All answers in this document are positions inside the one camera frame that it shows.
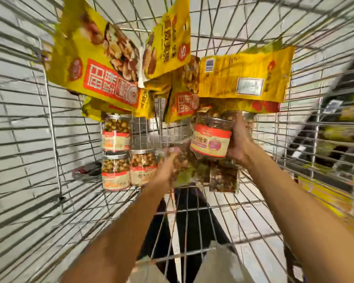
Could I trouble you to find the person's right hand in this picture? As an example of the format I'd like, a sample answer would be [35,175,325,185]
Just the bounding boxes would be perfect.
[226,110,257,169]

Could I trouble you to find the person's left hand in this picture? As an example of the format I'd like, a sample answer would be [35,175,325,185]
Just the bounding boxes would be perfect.
[146,151,181,192]

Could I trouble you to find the red-label clear nut jar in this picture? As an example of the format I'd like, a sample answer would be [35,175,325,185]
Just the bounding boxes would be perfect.
[190,115,234,160]

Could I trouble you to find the pile of snacks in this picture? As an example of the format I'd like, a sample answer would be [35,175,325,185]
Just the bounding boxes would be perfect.
[165,106,259,193]

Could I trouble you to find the yellow nut bag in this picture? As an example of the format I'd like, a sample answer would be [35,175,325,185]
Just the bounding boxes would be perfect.
[44,0,155,118]
[81,94,148,123]
[143,0,191,80]
[199,45,296,104]
[197,97,281,114]
[164,55,201,124]

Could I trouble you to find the red-trimmed wire shopping cart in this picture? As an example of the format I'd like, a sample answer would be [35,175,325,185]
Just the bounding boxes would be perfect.
[0,0,354,283]

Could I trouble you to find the person's right forearm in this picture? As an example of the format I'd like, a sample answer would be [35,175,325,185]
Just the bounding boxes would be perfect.
[242,144,354,283]

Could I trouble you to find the person's left forearm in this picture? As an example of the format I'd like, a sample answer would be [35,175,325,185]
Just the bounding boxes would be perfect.
[60,180,172,283]

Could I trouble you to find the person's dark trousers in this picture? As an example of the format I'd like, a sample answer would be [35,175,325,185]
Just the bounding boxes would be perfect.
[138,186,237,283]

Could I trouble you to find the flat yellow box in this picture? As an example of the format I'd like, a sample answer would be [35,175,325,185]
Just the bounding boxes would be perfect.
[298,174,354,222]

